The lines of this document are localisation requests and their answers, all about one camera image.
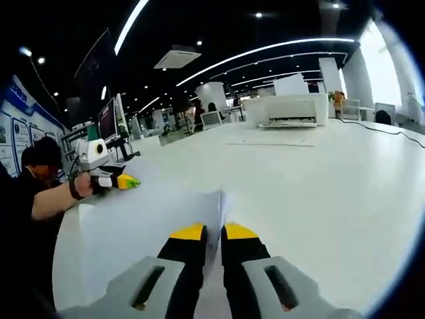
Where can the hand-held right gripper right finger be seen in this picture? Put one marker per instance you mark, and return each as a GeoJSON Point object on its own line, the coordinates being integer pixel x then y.
{"type": "Point", "coordinates": [242, 266]}

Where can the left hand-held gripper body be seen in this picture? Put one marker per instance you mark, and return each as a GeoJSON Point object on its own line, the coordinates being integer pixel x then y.
{"type": "Point", "coordinates": [93, 153]}

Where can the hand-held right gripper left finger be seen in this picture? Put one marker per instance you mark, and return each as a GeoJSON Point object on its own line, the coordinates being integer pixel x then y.
{"type": "Point", "coordinates": [186, 266]}

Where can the stack of printing papers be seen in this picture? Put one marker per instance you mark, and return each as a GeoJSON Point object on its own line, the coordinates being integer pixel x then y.
{"type": "Point", "coordinates": [212, 212]}

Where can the person's left hand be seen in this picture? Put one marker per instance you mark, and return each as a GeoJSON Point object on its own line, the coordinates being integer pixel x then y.
{"type": "Point", "coordinates": [87, 186]}

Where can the computer monitor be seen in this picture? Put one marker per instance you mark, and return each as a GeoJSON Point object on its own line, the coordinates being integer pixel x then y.
{"type": "Point", "coordinates": [107, 119]}

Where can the person's head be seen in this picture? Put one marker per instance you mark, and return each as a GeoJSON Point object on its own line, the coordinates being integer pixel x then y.
{"type": "Point", "coordinates": [40, 151]}

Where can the white office chair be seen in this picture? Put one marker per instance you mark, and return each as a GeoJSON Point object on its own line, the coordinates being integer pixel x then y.
{"type": "Point", "coordinates": [352, 108]}
{"type": "Point", "coordinates": [212, 120]}

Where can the person's dark clothed torso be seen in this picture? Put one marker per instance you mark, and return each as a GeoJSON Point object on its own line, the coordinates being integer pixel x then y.
{"type": "Point", "coordinates": [20, 249]}

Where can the ceiling air conditioner unit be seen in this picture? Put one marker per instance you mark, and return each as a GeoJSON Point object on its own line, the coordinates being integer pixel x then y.
{"type": "Point", "coordinates": [177, 57]}

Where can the long ceiling light strip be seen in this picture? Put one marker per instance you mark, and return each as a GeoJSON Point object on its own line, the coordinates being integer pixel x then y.
{"type": "Point", "coordinates": [127, 26]}
{"type": "Point", "coordinates": [265, 50]}

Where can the white printer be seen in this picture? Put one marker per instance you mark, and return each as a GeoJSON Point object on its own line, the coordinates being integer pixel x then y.
{"type": "Point", "coordinates": [292, 106]}

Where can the orange object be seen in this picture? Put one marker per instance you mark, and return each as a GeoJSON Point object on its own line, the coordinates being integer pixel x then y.
{"type": "Point", "coordinates": [339, 103]}

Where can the black office chair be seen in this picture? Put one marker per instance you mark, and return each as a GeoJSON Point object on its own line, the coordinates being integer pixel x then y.
{"type": "Point", "coordinates": [384, 117]}

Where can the round ceiling downlights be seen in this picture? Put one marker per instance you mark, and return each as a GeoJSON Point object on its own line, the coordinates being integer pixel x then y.
{"type": "Point", "coordinates": [258, 15]}

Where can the large bright window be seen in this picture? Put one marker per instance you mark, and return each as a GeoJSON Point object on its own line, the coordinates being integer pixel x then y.
{"type": "Point", "coordinates": [382, 76]}

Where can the blue framed wall poster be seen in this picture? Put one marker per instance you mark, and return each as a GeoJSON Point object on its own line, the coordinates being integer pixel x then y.
{"type": "Point", "coordinates": [20, 133]}

